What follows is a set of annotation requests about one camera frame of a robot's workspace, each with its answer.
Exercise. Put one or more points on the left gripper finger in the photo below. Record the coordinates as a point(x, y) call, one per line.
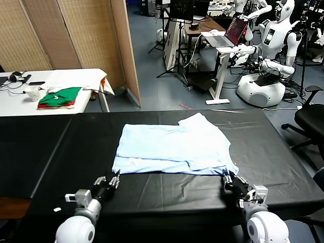
point(100, 181)
point(114, 181)

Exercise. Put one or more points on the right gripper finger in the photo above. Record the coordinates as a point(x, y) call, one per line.
point(227, 178)
point(241, 179)

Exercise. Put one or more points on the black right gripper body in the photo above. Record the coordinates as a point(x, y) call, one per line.
point(236, 189)

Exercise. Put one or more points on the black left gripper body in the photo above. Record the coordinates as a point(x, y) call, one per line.
point(101, 192)

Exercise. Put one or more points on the light blue t-shirt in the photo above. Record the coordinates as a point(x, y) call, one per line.
point(172, 146)

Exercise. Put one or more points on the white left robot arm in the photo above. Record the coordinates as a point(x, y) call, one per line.
point(76, 227)

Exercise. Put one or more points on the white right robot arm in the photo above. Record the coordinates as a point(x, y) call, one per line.
point(268, 227)

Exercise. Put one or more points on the wide black tablecloth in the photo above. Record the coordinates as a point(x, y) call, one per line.
point(177, 200)

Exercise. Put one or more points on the red folded shirt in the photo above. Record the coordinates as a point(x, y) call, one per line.
point(54, 106)

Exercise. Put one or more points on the black office chair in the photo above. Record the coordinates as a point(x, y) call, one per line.
point(307, 116)

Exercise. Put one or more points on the green folded shirt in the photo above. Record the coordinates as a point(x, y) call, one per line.
point(60, 96)

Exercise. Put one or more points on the black power strip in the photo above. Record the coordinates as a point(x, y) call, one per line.
point(291, 95)

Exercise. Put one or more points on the white standing desk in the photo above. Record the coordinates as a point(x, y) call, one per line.
point(219, 76)

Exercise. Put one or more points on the white cloth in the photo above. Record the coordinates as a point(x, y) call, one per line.
point(76, 78)

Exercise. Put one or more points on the white table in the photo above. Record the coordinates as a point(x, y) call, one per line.
point(15, 106)

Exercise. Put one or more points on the black smartphone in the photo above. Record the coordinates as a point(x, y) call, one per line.
point(37, 82)

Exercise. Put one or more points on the black light stand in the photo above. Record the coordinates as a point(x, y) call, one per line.
point(302, 76)

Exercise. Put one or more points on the black remote device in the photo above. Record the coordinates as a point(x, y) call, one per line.
point(24, 78)

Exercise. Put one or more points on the black headphones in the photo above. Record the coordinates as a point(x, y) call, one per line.
point(15, 76)

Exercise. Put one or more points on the open laptop red screen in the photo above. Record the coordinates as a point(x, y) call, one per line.
point(220, 40)

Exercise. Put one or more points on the black tripod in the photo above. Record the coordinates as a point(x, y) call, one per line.
point(180, 45)

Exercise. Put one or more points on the white board panel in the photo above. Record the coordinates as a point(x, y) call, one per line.
point(170, 45)

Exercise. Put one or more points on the white computer mouse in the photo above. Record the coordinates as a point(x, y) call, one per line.
point(214, 31)

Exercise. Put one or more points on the brown cardboard board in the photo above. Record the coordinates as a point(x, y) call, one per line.
point(76, 33)

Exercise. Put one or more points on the white round device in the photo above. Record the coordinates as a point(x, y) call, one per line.
point(160, 35)

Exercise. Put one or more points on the brown wooden desk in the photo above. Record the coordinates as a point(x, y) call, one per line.
point(202, 25)

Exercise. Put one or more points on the small black box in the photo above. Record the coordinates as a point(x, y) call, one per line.
point(194, 26)

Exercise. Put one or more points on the slim white humanoid robot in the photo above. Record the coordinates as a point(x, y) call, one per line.
point(239, 5)

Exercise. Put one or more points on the black monitor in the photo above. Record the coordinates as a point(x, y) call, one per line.
point(181, 10)

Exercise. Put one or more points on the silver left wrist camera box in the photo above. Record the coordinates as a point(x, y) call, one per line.
point(81, 197)

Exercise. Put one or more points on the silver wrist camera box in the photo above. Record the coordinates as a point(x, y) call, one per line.
point(259, 193)
point(81, 197)

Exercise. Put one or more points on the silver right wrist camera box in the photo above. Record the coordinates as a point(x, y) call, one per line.
point(259, 193)

